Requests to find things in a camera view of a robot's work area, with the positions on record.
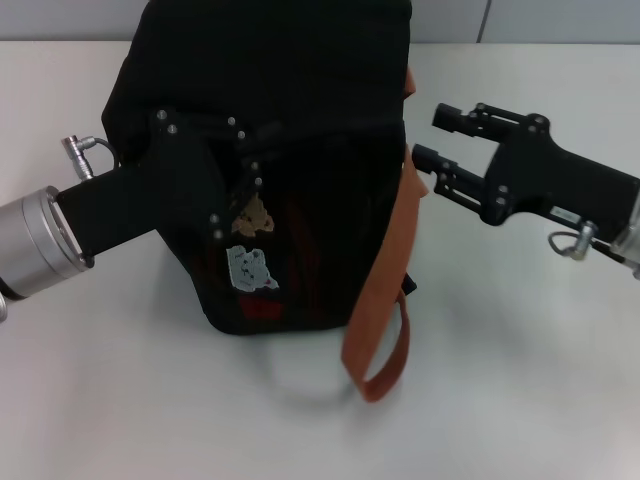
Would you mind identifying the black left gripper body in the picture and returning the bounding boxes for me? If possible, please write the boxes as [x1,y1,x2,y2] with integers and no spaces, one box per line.
[54,108,227,267]

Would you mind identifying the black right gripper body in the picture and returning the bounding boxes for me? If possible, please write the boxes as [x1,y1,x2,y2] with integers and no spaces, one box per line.
[476,116,640,242]

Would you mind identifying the black food bag brown handles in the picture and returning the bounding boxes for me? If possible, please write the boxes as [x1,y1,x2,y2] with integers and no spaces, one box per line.
[99,0,431,406]

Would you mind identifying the right gripper silver cable connector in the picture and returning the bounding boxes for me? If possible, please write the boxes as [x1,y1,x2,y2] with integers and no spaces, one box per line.
[547,219,636,266]

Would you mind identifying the gripper silver cable connector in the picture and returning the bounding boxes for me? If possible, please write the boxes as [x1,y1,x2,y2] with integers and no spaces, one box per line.
[547,219,636,266]
[59,132,124,180]

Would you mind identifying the left gripper silver cable connector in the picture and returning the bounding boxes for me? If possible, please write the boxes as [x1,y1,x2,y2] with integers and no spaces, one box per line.
[59,132,124,180]

